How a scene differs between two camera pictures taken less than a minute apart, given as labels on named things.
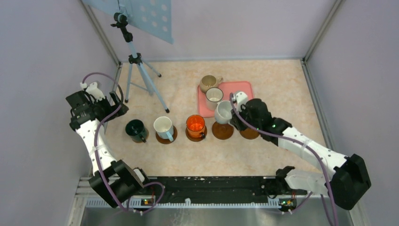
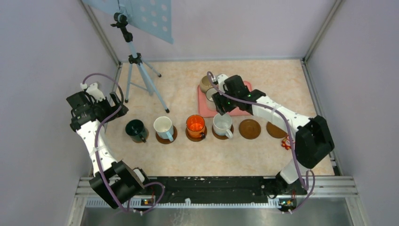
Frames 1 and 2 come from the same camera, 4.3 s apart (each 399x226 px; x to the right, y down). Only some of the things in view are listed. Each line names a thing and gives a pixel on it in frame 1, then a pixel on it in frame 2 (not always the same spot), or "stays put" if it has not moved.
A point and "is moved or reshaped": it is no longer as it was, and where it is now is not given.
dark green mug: x=135 y=129 stays put
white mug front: x=223 y=112 is moved or reshaped
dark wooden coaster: x=249 y=133 stays put
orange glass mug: x=195 y=126 stays put
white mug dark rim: x=213 y=95 stays put
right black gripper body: x=244 y=114 -> x=224 y=103
